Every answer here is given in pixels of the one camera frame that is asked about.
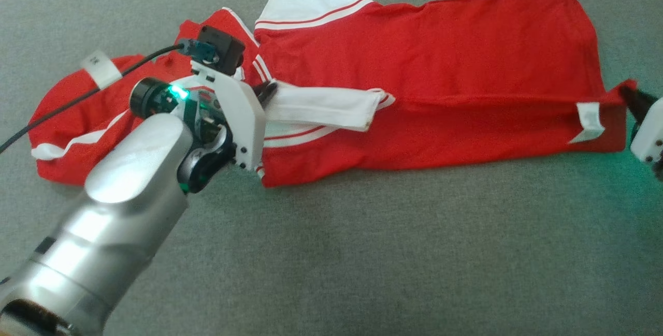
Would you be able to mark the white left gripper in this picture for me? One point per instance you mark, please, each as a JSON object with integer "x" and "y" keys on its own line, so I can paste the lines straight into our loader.
{"x": 238, "y": 108}

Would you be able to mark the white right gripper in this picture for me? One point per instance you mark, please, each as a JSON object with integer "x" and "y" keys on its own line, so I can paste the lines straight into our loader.
{"x": 650, "y": 134}

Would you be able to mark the red and white shirt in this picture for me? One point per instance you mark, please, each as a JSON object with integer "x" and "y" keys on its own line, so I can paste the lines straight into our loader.
{"x": 414, "y": 77}

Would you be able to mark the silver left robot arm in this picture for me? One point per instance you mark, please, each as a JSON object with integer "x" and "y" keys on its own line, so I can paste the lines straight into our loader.
{"x": 103, "y": 222}

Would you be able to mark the large grey sofa seat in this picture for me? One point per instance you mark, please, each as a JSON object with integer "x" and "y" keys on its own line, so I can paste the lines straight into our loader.
{"x": 393, "y": 258}

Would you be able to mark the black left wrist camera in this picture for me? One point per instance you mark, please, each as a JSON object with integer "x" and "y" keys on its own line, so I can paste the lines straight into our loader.
{"x": 224, "y": 48}

